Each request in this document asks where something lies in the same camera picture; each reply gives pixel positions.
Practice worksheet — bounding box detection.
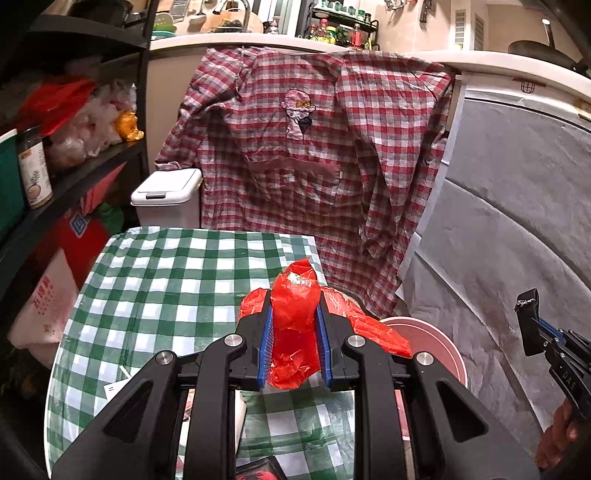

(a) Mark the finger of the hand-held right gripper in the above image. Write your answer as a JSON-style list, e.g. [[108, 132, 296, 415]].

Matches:
[[516, 288, 566, 357]]

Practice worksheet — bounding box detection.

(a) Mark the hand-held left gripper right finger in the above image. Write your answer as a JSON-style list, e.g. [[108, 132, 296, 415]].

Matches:
[[315, 295, 541, 480]]

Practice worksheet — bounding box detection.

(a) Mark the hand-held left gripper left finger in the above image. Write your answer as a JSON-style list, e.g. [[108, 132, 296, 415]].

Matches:
[[51, 291, 274, 480]]

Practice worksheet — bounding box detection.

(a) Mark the pink plastic bucket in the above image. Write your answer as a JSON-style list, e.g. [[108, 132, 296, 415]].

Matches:
[[381, 316, 468, 441]]

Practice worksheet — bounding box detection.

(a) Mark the person's right hand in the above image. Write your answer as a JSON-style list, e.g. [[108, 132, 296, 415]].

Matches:
[[536, 401, 581, 469]]

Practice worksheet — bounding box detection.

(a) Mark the white carton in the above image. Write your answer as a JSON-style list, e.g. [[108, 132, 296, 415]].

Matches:
[[178, 388, 249, 462]]

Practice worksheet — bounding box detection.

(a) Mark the green checked tablecloth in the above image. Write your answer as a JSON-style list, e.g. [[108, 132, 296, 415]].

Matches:
[[44, 226, 416, 480]]

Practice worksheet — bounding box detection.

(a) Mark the grey fabric cover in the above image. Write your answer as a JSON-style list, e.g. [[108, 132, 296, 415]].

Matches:
[[402, 88, 591, 462]]

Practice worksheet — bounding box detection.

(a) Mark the dark red packet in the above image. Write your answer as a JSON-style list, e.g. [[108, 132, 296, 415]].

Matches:
[[236, 456, 288, 480]]

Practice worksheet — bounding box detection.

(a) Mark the white paper scrap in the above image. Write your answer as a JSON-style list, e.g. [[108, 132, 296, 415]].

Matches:
[[104, 381, 139, 402]]

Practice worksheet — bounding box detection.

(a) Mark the red plaid shirt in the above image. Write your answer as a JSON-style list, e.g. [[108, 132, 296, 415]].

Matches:
[[156, 46, 455, 319]]

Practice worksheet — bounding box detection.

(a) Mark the white lidded bin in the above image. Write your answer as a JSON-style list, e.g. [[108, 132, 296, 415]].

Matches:
[[130, 168, 204, 229]]

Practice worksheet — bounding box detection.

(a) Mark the red sack with blue square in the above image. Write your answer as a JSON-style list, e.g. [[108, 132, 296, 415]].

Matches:
[[34, 203, 112, 287]]

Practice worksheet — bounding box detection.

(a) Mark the white sack with red print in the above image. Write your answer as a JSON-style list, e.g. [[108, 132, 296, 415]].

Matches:
[[7, 249, 79, 370]]

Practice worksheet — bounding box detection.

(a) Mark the red cardboard sheet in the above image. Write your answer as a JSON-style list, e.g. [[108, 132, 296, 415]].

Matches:
[[83, 164, 127, 213]]

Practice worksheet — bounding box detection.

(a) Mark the yellow figurine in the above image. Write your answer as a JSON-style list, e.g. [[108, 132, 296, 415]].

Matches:
[[115, 110, 145, 142]]

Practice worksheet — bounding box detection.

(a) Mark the black frying pan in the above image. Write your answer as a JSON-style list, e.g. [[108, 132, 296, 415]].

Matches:
[[508, 21, 591, 79]]

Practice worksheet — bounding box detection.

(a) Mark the clear bag of food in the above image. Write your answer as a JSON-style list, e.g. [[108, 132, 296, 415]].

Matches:
[[44, 83, 139, 169]]

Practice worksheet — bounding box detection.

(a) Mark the labelled jar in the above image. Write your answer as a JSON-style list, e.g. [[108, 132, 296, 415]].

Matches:
[[17, 127, 54, 209]]

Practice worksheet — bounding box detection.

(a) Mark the green storage box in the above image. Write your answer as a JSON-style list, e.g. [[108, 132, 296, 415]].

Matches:
[[0, 129, 26, 232]]

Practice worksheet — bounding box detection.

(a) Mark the white kitchen counter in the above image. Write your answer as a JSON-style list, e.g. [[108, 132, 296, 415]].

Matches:
[[148, 34, 591, 121]]

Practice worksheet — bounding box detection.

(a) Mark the black spice rack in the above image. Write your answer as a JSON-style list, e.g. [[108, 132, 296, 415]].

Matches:
[[307, 0, 379, 51]]

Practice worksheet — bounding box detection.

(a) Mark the large red plastic bag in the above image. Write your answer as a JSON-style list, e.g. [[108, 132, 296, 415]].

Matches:
[[18, 78, 95, 137]]

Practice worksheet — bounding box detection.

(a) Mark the wooden cutting board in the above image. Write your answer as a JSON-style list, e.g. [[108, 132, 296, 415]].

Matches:
[[203, 9, 264, 34]]

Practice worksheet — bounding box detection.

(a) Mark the green bowls stack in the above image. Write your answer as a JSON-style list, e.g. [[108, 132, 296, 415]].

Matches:
[[152, 13, 178, 40]]

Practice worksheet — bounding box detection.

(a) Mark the kitchen faucet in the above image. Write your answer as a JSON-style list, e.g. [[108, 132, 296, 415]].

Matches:
[[226, 0, 252, 28]]

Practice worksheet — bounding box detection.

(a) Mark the black shelf rack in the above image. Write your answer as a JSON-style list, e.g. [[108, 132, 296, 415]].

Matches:
[[0, 0, 155, 296]]

